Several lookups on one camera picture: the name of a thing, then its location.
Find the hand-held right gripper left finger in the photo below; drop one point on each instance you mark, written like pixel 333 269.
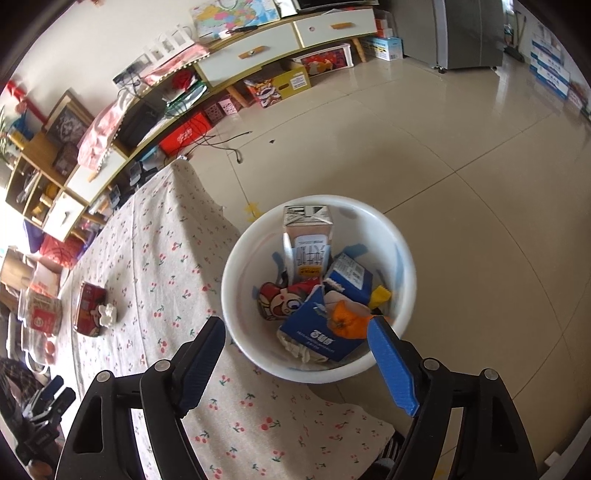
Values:
pixel 198 364

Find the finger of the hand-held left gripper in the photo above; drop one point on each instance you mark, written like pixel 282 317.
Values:
pixel 50 390
pixel 62 402

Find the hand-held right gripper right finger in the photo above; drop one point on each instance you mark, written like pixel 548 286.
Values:
pixel 392 369

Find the orange peel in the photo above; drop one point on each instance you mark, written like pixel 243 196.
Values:
pixel 346 321

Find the yellow snack packet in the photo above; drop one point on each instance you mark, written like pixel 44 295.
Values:
pixel 380 297

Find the blue biscuit box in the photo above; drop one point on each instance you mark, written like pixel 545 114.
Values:
pixel 314 339

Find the white plastic basin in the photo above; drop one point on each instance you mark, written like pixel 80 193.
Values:
pixel 240 286

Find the blue snack packet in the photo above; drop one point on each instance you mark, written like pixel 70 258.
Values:
pixel 348 277

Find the red cartoon can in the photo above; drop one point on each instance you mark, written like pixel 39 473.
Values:
pixel 281 300

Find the grey milk carton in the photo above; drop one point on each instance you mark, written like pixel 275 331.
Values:
pixel 307 217

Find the glass jar with oranges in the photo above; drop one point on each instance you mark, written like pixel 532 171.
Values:
pixel 39 346

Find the glass jar with red label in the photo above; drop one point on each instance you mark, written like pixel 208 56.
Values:
pixel 41 314

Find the red tin box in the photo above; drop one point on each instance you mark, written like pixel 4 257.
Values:
pixel 87 307

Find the crumpled white tissue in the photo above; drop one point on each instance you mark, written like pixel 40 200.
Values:
pixel 109 314

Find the cherry print tablecloth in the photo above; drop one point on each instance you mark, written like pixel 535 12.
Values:
pixel 152 277

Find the red bag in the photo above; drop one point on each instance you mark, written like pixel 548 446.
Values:
pixel 60 251

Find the purple bag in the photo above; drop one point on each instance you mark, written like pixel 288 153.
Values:
pixel 33 237

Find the red cardboard box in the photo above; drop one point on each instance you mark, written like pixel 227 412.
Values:
pixel 184 136

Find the black box appliance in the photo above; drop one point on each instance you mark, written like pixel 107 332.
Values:
pixel 141 124

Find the pink patterned box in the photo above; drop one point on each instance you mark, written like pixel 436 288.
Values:
pixel 221 108

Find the framed picture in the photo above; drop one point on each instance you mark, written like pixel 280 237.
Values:
pixel 69 120

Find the printed cardboard box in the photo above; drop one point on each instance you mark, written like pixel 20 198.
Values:
pixel 277 85

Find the pink fringed cloth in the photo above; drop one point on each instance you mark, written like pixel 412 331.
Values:
pixel 178 64

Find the wooden cabinet with white drawers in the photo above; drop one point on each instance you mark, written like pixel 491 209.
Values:
pixel 240 53

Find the red and white crate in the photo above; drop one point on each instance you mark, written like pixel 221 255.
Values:
pixel 323 59

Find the blue and white box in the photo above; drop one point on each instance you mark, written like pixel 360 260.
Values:
pixel 383 48

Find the grey refrigerator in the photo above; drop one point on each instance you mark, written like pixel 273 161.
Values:
pixel 452 32

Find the stack of blue white boxes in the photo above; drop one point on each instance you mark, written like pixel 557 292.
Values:
pixel 554 64

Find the map poster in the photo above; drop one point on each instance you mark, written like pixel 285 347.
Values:
pixel 235 16

